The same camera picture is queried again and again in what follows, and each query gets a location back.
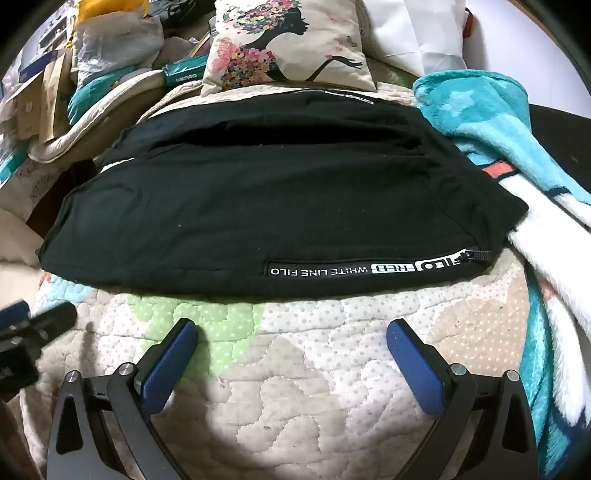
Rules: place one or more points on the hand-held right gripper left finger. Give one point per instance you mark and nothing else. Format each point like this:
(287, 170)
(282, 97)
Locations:
(168, 364)

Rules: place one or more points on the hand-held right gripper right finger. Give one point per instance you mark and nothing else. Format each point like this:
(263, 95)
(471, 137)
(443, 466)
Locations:
(413, 364)

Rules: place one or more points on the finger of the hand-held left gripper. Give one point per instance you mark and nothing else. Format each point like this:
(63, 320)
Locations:
(53, 318)
(13, 313)

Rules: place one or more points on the black pants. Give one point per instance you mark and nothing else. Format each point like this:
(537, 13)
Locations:
(277, 194)

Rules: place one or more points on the heart-patterned quilt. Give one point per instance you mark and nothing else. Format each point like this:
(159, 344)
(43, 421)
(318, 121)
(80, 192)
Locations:
(300, 369)

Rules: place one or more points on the teal tissue box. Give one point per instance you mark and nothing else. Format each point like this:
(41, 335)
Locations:
(14, 161)

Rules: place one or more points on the beige padded mat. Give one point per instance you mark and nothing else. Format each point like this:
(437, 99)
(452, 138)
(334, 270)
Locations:
(92, 131)

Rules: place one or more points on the small cardboard box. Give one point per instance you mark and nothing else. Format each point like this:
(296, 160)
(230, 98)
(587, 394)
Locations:
(23, 106)

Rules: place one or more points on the brown cardboard boxes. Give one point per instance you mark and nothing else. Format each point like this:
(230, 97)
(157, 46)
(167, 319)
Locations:
(57, 92)

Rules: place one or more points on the teal towel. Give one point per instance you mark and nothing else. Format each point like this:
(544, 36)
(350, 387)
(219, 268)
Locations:
(92, 94)

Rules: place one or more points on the teal star fleece blanket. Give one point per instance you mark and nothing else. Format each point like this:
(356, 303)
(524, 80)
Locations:
(485, 120)

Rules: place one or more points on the dark furniture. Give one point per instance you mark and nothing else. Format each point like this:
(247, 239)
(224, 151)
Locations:
(561, 138)

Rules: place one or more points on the clear plastic bag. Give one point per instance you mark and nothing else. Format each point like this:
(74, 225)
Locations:
(115, 46)

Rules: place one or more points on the teal wipes packet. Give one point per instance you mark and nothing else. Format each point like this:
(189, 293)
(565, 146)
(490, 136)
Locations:
(184, 70)

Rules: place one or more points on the olive green sheet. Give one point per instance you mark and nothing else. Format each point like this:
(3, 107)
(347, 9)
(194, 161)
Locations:
(392, 74)

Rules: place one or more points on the yellow bag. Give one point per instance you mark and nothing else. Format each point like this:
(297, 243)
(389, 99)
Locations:
(108, 10)

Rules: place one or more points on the floral figure printed cushion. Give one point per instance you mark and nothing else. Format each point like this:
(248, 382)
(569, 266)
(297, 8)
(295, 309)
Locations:
(277, 60)

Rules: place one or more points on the white paper bag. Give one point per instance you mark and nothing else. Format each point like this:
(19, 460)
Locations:
(415, 32)

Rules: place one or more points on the black bag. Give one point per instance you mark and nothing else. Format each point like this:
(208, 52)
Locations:
(189, 11)

